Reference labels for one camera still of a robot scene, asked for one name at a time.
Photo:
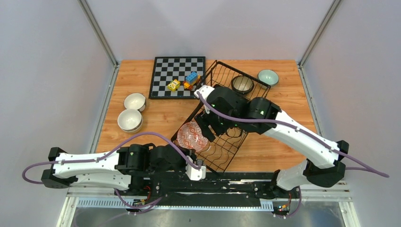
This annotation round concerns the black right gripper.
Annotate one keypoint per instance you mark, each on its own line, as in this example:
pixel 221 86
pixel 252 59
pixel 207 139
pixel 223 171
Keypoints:
pixel 203 121

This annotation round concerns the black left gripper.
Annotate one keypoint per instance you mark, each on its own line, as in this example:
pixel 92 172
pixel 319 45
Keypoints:
pixel 184 167

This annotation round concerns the blue white geometric bowl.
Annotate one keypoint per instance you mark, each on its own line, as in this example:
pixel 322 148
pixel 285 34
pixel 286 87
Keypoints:
pixel 190 136

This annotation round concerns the black wire dish rack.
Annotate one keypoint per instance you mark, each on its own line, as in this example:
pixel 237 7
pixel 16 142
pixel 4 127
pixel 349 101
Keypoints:
pixel 223 149

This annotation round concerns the beige floral bowl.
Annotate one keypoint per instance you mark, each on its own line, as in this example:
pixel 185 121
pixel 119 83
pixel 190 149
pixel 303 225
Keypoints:
pixel 134 130
pixel 129 119

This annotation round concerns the black patterned rim bowl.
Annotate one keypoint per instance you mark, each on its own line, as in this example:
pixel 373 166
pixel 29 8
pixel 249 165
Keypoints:
pixel 242 83

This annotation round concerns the teal white dotted bowl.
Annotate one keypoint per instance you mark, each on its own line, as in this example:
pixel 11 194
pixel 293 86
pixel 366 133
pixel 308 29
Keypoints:
pixel 135 101

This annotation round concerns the white grid pattern bowl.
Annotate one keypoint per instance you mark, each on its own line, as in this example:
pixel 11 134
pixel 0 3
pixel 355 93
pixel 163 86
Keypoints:
pixel 269 77

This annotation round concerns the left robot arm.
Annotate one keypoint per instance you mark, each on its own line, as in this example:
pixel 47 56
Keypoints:
pixel 124 170

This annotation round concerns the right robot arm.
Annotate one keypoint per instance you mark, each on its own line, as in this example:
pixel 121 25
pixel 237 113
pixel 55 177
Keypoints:
pixel 322 166

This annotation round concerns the blue yellow toy brick car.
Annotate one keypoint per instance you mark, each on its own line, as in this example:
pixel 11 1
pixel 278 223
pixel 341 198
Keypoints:
pixel 191 80

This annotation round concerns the yellow owl toy block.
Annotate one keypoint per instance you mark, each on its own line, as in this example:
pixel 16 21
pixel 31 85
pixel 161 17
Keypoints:
pixel 173 85

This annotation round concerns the black and white chessboard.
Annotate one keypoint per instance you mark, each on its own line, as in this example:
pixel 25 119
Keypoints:
pixel 168 69

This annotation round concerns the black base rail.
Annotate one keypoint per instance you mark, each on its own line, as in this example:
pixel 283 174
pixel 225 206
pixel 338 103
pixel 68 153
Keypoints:
pixel 221 191

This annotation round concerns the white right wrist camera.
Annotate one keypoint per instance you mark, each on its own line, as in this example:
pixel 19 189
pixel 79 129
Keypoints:
pixel 202 94

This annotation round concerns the aluminium frame post left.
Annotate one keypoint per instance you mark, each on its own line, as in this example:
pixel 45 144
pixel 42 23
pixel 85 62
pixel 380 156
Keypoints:
pixel 98 31

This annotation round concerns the aluminium frame post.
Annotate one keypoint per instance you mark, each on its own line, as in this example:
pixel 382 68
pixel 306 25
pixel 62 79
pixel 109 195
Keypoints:
pixel 98 31
pixel 335 4

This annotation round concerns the aluminium frame post right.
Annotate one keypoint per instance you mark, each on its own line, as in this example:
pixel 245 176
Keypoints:
pixel 335 4

